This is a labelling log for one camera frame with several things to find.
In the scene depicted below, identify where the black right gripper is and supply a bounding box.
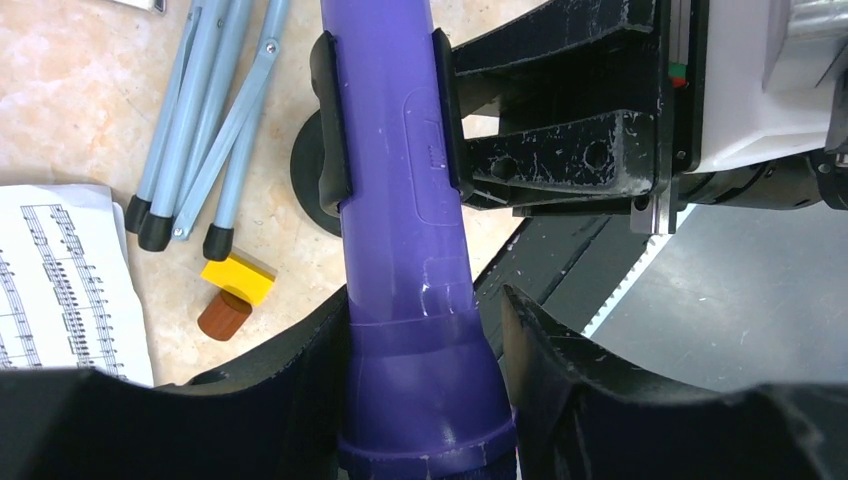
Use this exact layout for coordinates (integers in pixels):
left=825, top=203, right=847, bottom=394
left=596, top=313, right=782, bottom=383
left=452, top=1, right=709, bottom=235

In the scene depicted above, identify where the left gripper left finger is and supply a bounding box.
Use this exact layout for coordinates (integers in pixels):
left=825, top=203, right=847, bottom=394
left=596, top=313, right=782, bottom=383
left=1, top=290, right=350, bottom=479

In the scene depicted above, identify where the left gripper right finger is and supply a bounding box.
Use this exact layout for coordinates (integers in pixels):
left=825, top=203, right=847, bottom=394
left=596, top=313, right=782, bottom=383
left=502, top=286, right=847, bottom=479

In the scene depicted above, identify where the purple toy microphone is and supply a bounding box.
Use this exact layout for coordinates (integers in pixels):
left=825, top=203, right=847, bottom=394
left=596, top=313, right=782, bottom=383
left=321, top=1, right=517, bottom=479

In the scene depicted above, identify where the sheet music page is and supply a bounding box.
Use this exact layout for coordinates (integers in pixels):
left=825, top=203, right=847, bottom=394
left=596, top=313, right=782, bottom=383
left=1, top=184, right=154, bottom=387

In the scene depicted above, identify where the black microphone stand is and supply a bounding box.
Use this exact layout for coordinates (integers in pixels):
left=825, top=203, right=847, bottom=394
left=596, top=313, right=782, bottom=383
left=289, top=29, right=465, bottom=238

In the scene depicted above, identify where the light blue music stand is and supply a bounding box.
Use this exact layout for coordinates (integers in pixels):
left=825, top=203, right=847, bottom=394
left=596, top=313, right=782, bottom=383
left=125, top=1, right=290, bottom=261

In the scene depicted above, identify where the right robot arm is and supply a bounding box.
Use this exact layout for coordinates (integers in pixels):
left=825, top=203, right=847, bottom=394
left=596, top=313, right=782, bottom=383
left=433, top=1, right=847, bottom=234

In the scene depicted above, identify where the brown wooden cylinder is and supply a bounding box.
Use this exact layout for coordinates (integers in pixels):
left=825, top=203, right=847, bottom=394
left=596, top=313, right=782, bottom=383
left=197, top=290, right=253, bottom=342

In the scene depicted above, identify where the yellow wooden block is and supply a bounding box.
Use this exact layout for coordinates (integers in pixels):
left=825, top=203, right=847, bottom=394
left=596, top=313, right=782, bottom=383
left=200, top=253, right=276, bottom=306

